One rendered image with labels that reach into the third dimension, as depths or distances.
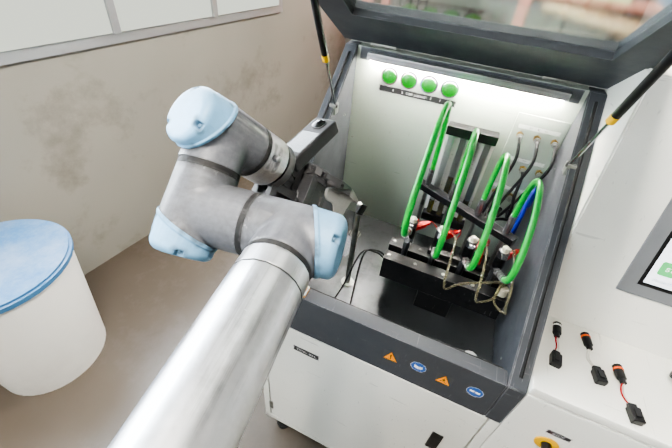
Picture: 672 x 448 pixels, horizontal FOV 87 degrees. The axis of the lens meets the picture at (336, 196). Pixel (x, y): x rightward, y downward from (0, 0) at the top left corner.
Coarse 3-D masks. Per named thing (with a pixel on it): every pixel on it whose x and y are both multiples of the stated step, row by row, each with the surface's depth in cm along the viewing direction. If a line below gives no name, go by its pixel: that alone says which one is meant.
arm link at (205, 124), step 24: (192, 96) 40; (216, 96) 40; (168, 120) 41; (192, 120) 38; (216, 120) 39; (240, 120) 42; (192, 144) 39; (216, 144) 40; (240, 144) 42; (264, 144) 46; (240, 168) 43
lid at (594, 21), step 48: (336, 0) 81; (384, 0) 78; (432, 0) 72; (480, 0) 66; (528, 0) 62; (576, 0) 58; (624, 0) 54; (432, 48) 95; (480, 48) 86; (528, 48) 78; (576, 48) 74; (624, 48) 68
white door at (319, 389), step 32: (288, 352) 111; (320, 352) 103; (288, 384) 124; (320, 384) 114; (352, 384) 106; (384, 384) 98; (288, 416) 140; (320, 416) 128; (352, 416) 117; (384, 416) 108; (416, 416) 101; (448, 416) 94; (480, 416) 88
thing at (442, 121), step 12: (444, 108) 78; (444, 120) 95; (432, 132) 75; (444, 132) 98; (432, 144) 73; (420, 168) 72; (432, 168) 107; (420, 180) 72; (408, 204) 73; (408, 216) 74
